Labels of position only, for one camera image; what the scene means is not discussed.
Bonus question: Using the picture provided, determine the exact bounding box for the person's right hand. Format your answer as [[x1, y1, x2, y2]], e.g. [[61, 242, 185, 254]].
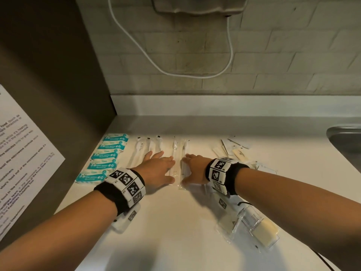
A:
[[180, 154, 213, 187]]

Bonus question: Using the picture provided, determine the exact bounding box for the person's left hand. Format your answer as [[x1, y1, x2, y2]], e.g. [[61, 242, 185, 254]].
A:
[[132, 151, 176, 193]]

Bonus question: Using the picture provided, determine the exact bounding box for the person's left forearm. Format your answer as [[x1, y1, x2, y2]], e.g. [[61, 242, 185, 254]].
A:
[[0, 190, 118, 271]]

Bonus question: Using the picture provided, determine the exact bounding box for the person's right forearm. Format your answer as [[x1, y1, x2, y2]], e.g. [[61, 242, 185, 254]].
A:
[[235, 167, 361, 271]]

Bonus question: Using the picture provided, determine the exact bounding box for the right wristband with marker tags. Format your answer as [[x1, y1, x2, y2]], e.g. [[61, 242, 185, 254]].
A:
[[205, 157, 250, 197]]

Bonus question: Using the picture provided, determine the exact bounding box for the wristband with marker tags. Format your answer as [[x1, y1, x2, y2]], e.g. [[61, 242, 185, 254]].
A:
[[205, 157, 250, 197], [94, 167, 147, 216]]

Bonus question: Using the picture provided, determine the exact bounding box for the left wristband with marker tags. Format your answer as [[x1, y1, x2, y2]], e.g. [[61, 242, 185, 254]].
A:
[[94, 167, 147, 216]]

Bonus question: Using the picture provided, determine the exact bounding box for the teal wet wipe packet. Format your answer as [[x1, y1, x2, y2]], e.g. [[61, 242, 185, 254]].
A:
[[103, 134, 129, 142], [86, 160, 118, 171], [98, 141, 126, 151], [75, 170, 108, 184], [90, 149, 121, 161]]

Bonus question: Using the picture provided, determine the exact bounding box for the white paper sachet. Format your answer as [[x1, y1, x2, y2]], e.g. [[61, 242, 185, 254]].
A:
[[228, 135, 251, 150], [221, 139, 236, 155]]

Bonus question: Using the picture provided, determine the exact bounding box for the tan sauce sachet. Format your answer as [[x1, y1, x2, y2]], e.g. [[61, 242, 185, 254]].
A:
[[232, 149, 251, 164]]

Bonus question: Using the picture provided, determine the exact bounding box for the clear sauce packet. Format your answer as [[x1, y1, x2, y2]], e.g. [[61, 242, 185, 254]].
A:
[[215, 212, 245, 244]]

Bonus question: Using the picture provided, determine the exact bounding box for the small clear sachet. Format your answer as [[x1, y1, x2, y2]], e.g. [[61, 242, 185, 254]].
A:
[[252, 160, 277, 175]]

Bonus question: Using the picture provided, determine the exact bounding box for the clear packet with cream filling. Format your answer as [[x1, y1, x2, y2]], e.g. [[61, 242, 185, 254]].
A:
[[244, 205, 280, 249]]

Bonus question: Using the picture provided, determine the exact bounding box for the brown cabinet side panel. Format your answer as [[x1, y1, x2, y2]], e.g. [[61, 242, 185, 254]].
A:
[[0, 0, 118, 251]]

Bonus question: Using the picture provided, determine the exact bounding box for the white printed paper notice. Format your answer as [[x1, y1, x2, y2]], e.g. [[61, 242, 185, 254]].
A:
[[0, 84, 66, 242]]

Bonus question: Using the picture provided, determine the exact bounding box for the stainless steel sink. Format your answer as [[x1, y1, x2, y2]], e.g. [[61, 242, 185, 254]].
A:
[[326, 125, 361, 174]]

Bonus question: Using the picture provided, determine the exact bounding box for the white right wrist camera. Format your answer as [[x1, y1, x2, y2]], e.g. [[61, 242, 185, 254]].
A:
[[208, 186, 243, 223]]

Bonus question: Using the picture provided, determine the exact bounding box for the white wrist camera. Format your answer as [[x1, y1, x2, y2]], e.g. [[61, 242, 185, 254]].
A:
[[111, 202, 141, 234], [208, 186, 243, 223]]

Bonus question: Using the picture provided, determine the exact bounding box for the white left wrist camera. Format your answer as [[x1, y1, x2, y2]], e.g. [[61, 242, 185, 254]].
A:
[[111, 202, 141, 234]]

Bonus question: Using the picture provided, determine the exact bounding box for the white power cable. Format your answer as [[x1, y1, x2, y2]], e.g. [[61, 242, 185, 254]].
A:
[[107, 0, 235, 79]]

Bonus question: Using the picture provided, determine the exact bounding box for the grey wall-mounted appliance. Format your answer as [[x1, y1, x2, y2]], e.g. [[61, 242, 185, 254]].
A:
[[150, 0, 249, 17]]

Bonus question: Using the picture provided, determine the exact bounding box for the black cable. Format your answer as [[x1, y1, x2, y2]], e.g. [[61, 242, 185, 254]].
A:
[[312, 250, 337, 271]]

